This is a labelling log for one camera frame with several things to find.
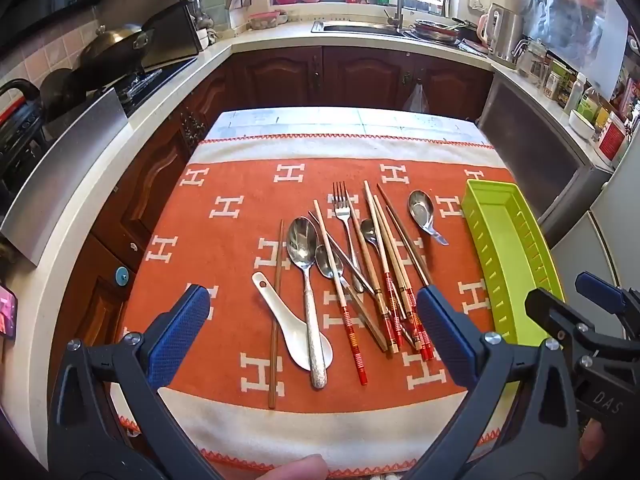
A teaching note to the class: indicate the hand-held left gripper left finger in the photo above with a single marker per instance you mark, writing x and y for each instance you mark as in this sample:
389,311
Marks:
185,330

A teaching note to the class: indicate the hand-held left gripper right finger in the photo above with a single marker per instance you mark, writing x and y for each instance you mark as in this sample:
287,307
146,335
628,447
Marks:
445,335

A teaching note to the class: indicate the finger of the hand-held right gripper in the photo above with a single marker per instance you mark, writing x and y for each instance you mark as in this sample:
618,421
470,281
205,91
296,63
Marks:
545,310
600,292

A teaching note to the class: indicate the beige chopstick red pattern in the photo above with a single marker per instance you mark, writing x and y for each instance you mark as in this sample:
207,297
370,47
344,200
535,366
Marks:
407,310
367,260
350,325
380,227
422,340

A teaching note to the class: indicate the green plastic utensil tray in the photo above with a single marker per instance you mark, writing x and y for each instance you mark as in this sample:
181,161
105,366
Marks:
510,260

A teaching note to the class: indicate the dark brown wooden chopstick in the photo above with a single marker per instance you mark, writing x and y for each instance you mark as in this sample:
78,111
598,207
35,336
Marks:
276,320
400,227

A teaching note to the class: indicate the white ceramic spoon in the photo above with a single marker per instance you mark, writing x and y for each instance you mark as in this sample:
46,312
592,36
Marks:
292,335

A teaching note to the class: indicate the steel chopstick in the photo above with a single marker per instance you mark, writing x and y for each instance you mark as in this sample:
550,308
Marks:
345,255

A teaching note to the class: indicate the small steel spoon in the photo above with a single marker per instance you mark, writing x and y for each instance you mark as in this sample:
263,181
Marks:
369,230
327,262

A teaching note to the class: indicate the short steel soup spoon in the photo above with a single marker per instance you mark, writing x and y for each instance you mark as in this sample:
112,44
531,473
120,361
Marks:
421,207

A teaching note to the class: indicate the large steel spoon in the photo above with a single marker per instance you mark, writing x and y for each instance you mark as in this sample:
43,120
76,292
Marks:
301,242

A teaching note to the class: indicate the steel fork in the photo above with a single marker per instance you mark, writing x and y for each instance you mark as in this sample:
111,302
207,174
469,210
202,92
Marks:
343,212

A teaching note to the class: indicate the person's right hand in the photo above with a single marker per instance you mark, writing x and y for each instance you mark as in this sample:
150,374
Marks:
592,447

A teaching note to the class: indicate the person's left hand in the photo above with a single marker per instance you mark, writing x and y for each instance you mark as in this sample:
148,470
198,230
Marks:
295,469

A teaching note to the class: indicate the blue round cabinet lock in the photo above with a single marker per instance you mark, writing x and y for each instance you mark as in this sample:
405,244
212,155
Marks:
122,276

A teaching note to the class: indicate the orange patterned blanket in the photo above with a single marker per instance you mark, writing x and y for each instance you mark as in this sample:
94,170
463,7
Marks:
225,240

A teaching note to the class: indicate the red label container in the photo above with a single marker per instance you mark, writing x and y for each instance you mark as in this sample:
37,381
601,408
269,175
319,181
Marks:
612,137

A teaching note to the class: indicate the white bowl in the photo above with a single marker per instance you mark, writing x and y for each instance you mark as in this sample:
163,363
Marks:
580,122

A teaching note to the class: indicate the steel floor cabinet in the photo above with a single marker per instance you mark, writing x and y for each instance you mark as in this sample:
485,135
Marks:
535,130

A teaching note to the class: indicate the smartphone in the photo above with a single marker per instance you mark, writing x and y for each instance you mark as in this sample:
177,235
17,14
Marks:
7,312

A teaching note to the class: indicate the green label bottle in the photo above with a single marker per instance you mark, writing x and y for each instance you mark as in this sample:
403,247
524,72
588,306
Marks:
589,105

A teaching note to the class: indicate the steel splash plate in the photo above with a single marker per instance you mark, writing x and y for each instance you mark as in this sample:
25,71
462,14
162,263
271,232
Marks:
65,170

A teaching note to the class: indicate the white plastic bottle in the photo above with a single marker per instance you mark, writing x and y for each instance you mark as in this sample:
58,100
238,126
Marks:
575,92

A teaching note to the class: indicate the hanging plastic bag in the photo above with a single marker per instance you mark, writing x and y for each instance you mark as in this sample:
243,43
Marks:
416,100

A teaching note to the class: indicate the glass pitcher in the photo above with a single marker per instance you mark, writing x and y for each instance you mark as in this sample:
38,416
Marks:
530,60

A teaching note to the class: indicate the gas stove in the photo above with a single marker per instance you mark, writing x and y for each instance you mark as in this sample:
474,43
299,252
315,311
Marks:
150,80

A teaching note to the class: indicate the black rice cooker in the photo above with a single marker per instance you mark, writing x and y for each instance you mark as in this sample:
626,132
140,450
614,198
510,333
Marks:
20,135

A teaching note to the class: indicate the dark wooden kitchen cabinets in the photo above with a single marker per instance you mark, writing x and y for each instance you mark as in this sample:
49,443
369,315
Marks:
280,77

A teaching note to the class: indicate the dark cooking pot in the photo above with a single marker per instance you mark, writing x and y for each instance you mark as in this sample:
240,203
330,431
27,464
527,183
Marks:
62,87

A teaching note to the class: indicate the steel electric kettle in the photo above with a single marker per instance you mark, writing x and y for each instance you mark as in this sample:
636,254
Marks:
505,30

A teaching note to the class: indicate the steel stove side panel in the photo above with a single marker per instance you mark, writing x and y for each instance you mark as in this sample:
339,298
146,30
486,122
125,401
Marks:
172,35

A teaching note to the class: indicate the metal wok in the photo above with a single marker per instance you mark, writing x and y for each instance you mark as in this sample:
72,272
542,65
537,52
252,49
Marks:
112,42

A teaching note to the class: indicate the stack of dishes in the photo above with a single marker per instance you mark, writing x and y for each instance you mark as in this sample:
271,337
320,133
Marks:
437,30

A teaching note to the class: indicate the white kitchen countertop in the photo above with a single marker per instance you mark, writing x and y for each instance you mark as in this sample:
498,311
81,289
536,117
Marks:
280,35

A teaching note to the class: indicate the steel kitchen sink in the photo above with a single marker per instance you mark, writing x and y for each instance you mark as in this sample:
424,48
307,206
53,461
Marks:
360,27

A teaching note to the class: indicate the pink lid food container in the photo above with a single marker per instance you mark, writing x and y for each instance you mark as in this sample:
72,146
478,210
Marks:
264,20

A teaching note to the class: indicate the clear plastic wall cover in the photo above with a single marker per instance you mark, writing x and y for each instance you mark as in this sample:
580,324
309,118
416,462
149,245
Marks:
575,15

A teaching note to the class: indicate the wall socket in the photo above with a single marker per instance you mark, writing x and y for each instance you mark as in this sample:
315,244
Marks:
475,2

